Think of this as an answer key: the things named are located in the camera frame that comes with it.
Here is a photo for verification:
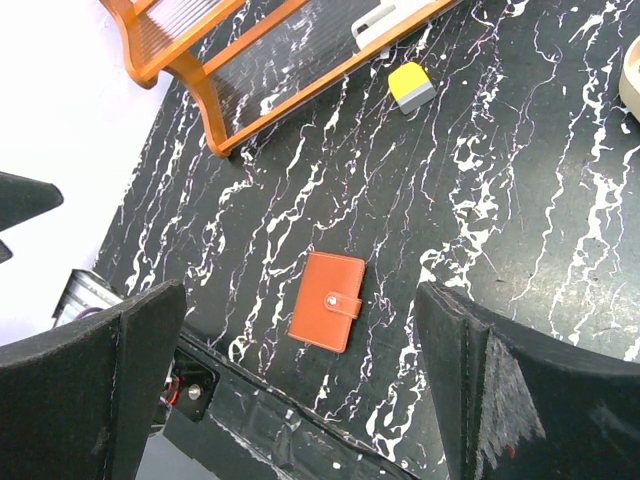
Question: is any cream oval card tray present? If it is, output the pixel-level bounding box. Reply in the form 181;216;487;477
619;37;640;121

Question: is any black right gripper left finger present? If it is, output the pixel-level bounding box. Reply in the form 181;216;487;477
1;280;186;479

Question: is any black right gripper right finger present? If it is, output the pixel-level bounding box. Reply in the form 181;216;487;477
415;282;639;479

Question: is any orange wooden shelf rack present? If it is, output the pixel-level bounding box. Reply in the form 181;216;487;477
102;1;456;157

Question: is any yellow grey eraser block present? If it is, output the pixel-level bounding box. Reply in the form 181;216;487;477
388;62;436;115

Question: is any aluminium frame rail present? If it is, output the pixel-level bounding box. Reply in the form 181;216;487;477
52;269;123;328

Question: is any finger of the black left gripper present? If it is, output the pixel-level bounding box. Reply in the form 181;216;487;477
0;241;13;264
0;172;64;231

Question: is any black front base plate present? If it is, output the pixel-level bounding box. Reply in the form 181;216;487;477
137;334;418;479

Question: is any brown leather card holder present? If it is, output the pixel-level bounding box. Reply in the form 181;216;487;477
288;251;365;353

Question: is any small white black device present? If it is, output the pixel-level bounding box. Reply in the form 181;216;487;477
351;0;433;50

